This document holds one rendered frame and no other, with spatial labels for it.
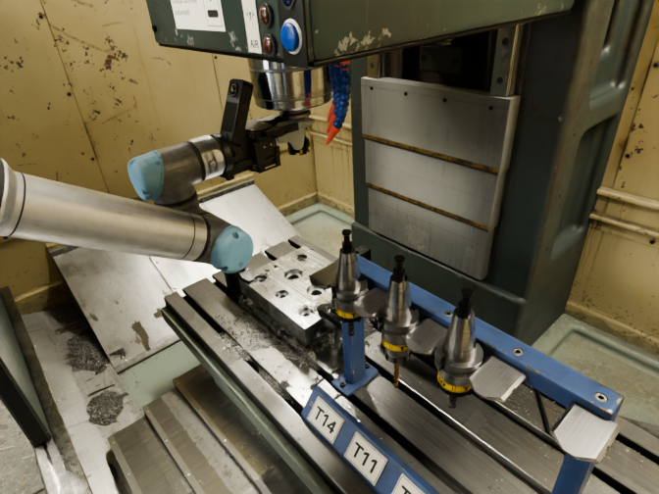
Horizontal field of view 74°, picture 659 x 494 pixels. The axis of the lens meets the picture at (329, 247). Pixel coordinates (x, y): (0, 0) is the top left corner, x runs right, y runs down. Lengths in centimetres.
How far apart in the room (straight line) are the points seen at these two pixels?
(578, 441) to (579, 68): 75
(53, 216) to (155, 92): 132
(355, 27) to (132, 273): 142
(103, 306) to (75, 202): 116
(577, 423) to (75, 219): 64
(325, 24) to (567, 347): 138
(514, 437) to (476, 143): 67
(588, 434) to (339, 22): 54
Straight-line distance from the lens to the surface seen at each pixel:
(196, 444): 119
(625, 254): 158
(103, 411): 147
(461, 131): 119
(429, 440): 94
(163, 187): 78
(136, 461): 125
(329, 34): 54
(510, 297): 134
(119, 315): 171
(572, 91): 110
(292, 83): 84
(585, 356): 167
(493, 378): 62
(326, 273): 79
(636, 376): 167
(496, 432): 97
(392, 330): 67
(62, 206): 60
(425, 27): 66
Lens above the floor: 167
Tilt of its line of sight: 32 degrees down
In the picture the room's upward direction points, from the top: 4 degrees counter-clockwise
